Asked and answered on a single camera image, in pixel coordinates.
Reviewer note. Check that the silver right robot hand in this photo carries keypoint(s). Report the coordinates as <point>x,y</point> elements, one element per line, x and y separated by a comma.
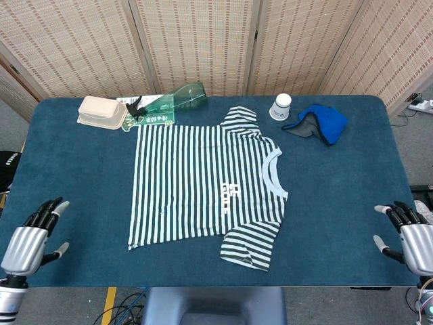
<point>417,247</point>

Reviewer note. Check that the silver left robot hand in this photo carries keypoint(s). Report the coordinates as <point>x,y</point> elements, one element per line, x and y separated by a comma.
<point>23,247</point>

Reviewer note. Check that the green white striped T-shirt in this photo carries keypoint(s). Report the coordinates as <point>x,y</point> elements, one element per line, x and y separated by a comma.
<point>186,176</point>

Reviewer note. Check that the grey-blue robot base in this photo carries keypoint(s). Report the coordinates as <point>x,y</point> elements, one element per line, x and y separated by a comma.
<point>216,304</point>

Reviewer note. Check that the white sneaker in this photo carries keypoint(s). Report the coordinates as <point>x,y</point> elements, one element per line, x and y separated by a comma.
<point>421,204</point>

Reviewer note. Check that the black metal bar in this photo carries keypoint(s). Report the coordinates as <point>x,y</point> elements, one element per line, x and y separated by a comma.
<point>421,189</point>

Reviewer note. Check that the black bag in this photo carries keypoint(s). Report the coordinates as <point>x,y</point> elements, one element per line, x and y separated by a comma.
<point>8,169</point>

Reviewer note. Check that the blue carpet table mat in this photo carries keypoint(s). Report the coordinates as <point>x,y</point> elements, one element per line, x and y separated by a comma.
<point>67,162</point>

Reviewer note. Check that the white power strip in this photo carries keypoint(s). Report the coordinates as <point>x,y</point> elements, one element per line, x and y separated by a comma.
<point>424,105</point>

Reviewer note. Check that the blue and grey cloth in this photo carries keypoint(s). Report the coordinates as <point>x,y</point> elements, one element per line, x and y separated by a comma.
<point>329,122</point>

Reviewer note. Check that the beige plastic food container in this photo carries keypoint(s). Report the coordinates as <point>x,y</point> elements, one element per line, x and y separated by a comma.
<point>99,110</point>

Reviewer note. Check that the green printed card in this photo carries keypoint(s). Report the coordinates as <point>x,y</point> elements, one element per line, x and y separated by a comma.
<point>152,120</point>

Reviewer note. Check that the white paper cup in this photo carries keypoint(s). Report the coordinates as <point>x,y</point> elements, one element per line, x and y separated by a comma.
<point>280,106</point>

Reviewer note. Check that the white paper sheet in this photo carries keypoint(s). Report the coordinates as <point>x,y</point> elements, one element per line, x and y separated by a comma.
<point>152,98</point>

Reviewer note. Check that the green spray bottle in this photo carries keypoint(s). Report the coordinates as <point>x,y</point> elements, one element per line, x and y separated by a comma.
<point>182,100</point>

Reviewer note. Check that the woven folding screen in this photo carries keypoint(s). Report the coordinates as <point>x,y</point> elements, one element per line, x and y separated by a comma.
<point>203,40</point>

